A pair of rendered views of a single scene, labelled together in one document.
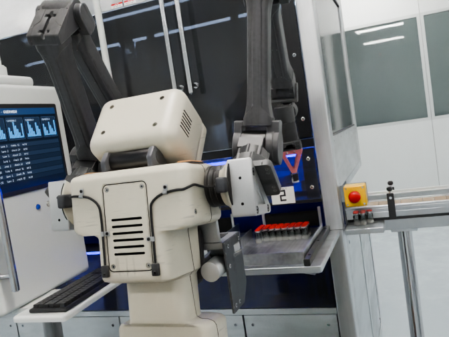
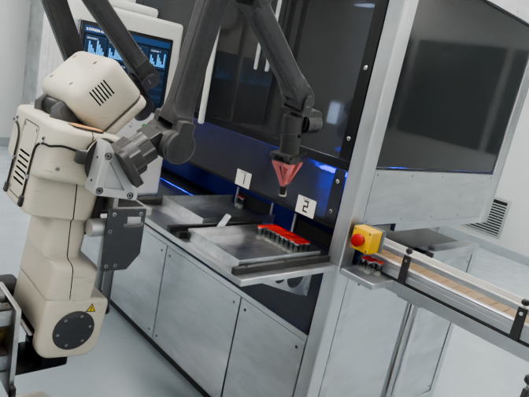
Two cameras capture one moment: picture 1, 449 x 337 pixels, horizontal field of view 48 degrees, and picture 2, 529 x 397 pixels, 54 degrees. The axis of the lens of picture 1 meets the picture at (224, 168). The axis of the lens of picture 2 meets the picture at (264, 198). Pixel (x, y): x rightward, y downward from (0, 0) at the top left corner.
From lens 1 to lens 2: 82 cm
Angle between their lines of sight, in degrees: 26
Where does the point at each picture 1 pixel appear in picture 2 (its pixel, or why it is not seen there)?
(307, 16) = (391, 29)
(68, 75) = (54, 18)
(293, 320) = (273, 325)
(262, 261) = (212, 250)
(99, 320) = (155, 240)
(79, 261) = (148, 183)
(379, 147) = not seen: outside the picture
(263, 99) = (177, 97)
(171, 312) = (39, 242)
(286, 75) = (287, 85)
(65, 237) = not seen: hidden behind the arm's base
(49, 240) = not seen: hidden behind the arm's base
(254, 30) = (191, 27)
